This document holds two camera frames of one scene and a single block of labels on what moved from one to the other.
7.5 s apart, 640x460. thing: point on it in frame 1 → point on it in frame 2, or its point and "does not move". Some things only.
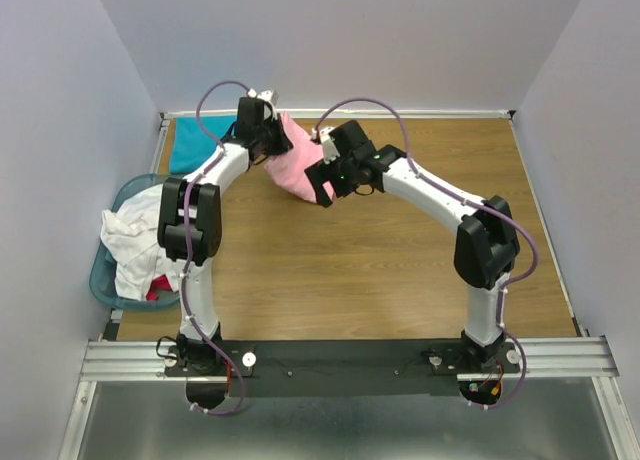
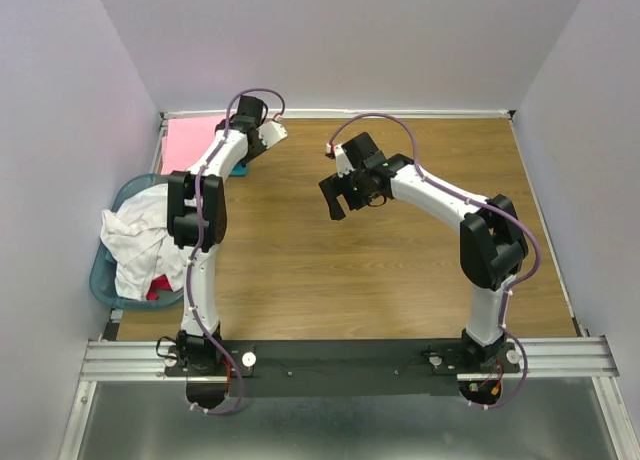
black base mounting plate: (343, 368) does not move
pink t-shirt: (288, 168) → (185, 139)
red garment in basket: (160, 282) does not move
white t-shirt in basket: (130, 236) does not move
